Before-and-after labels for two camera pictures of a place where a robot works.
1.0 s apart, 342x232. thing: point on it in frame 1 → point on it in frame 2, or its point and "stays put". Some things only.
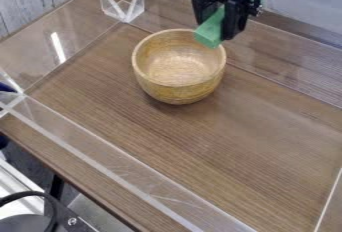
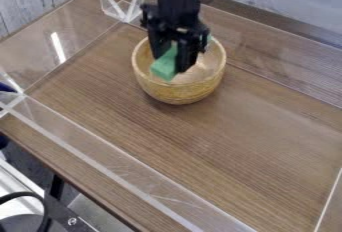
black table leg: x=57 y=187 stays put
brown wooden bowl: x=177 y=70 stays put
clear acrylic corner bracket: x=122 y=9 stays put
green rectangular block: x=211 y=31 → x=165 y=63
